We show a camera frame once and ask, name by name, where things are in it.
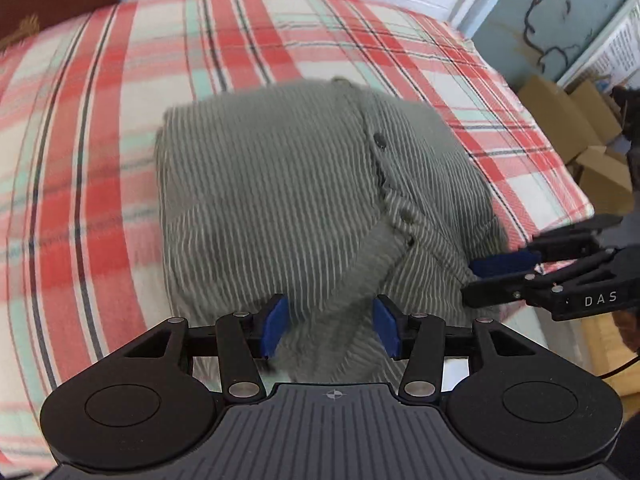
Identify red plaid bed blanket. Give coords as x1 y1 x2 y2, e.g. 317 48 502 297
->
0 0 596 471

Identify grey striped shirt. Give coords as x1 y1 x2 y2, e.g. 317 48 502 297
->
154 77 511 386

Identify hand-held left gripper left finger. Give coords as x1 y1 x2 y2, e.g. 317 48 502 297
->
122 294 290 406

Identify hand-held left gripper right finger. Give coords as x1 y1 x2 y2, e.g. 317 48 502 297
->
372 294 538 406

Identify newspaper sheet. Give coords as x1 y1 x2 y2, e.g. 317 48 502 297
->
560 5 640 92

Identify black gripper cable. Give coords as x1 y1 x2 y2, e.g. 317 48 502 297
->
597 354 640 379

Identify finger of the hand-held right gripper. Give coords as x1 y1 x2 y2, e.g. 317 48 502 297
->
470 215 623 278
461 250 618 308

